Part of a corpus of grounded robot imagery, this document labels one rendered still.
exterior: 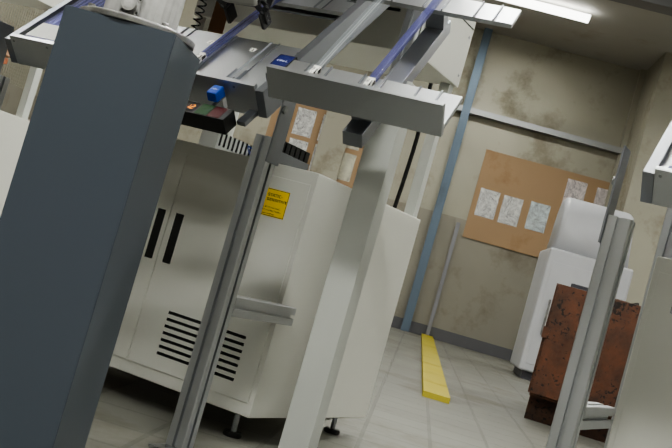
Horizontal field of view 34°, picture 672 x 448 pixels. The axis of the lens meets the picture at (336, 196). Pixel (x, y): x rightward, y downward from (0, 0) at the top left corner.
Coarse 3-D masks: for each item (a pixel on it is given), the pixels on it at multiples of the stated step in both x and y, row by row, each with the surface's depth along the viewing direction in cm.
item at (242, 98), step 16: (16, 48) 245; (32, 48) 242; (48, 48) 239; (32, 64) 245; (208, 80) 219; (224, 80) 217; (240, 80) 216; (192, 96) 224; (240, 96) 217; (240, 112) 220
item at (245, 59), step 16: (192, 32) 240; (208, 32) 240; (224, 48) 233; (240, 48) 232; (256, 48) 231; (272, 48) 231; (288, 48) 230; (208, 64) 227; (224, 64) 227; (240, 64) 226; (256, 64) 225; (256, 80) 220
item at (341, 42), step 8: (376, 0) 225; (384, 0) 227; (368, 8) 222; (376, 8) 223; (360, 16) 219; (368, 16) 220; (352, 24) 217; (360, 24) 217; (352, 32) 214; (344, 40) 211; (336, 48) 209; (328, 56) 206; (320, 64) 204
